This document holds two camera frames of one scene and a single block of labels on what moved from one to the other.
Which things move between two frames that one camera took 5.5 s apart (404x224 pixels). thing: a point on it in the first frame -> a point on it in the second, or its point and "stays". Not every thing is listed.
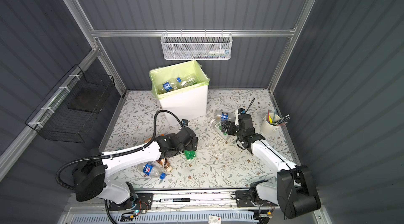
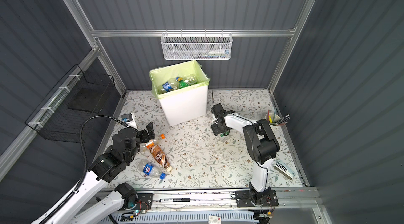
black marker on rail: x=175 y=200 stays
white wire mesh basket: x=197 y=46 stays
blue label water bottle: x=171 y=84 stays
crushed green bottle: x=190 y=154 -> x=182 y=83
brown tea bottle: x=165 y=164 stays
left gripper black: x=191 y=146 -> x=145 y=138
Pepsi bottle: x=152 y=169 stays
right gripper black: x=230 y=131 -> x=216 y=130
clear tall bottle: x=191 y=80 stays
